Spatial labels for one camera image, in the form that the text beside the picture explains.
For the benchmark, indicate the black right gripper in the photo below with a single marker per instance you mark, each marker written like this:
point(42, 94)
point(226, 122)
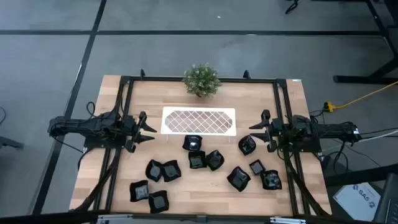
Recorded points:
point(276, 130)

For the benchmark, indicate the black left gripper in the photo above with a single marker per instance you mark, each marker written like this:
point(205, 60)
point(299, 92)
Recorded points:
point(132, 130)

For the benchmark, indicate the glossy black mini plate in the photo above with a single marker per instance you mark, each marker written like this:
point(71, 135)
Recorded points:
point(192, 143)
point(271, 180)
point(154, 170)
point(214, 160)
point(247, 145)

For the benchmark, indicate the wavy-edged black mini plate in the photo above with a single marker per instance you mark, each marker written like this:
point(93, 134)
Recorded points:
point(158, 201)
point(171, 171)
point(139, 190)
point(238, 179)

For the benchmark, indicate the flat-rimmed square black plate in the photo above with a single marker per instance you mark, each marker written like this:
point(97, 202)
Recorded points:
point(197, 160)

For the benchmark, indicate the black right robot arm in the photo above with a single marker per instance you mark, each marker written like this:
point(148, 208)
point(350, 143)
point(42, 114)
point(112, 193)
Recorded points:
point(326, 129)

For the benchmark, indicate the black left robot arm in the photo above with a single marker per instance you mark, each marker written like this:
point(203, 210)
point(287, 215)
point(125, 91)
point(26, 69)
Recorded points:
point(77, 127)

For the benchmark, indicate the green potted plant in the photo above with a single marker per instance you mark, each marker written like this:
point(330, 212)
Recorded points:
point(202, 80)

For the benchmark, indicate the black desk beam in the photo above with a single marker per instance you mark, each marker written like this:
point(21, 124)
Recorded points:
point(357, 177)

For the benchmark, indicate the white paper sheet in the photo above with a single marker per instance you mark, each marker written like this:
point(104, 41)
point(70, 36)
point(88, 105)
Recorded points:
point(354, 202)

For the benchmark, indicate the black front beam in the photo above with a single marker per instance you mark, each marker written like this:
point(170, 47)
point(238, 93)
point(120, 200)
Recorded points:
point(46, 217)

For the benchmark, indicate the grey chair base leg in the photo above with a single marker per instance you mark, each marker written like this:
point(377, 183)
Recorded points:
point(11, 143)

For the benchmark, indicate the black laptop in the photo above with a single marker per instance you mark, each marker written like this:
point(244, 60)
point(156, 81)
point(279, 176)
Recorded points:
point(388, 202)

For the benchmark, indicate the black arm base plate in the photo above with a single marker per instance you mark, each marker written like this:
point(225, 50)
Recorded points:
point(93, 143)
point(311, 147)

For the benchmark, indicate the black aluminium table frame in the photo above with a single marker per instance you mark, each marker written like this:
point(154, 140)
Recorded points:
point(248, 80)

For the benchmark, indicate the black frame clamp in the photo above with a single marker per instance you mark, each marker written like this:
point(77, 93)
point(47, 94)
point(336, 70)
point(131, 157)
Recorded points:
point(142, 74)
point(246, 75)

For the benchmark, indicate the silver metal bracket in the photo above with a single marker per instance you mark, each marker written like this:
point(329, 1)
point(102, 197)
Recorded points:
point(287, 221)
point(115, 219)

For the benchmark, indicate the black desk leg frame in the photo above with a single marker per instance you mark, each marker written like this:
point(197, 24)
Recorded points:
point(363, 79)

